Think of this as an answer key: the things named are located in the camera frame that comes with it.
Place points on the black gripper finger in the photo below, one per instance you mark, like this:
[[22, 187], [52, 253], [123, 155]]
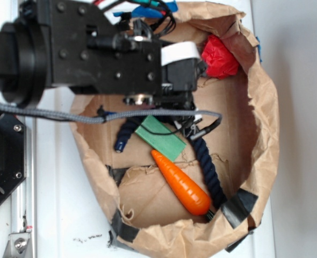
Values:
[[179, 101]]

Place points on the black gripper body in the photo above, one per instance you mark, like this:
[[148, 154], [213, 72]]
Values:
[[91, 56]]

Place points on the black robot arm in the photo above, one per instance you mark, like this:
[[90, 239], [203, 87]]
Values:
[[24, 56]]

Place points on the green rectangular block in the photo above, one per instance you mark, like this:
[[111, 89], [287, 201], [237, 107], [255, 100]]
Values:
[[158, 136]]

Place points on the blue tape piece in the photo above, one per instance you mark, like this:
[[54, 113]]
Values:
[[144, 12]]

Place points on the brown paper bag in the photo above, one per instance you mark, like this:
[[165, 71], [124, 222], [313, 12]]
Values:
[[144, 213]]

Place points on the orange plastic carrot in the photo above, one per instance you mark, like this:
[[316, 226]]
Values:
[[189, 193]]

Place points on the black camera with white top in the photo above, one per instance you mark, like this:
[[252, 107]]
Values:
[[182, 66]]

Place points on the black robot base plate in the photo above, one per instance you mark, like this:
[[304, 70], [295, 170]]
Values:
[[11, 154]]

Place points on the aluminium rail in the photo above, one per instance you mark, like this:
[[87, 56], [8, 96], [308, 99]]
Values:
[[23, 199]]

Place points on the metal corner bracket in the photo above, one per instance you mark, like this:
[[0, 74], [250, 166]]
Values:
[[19, 245]]

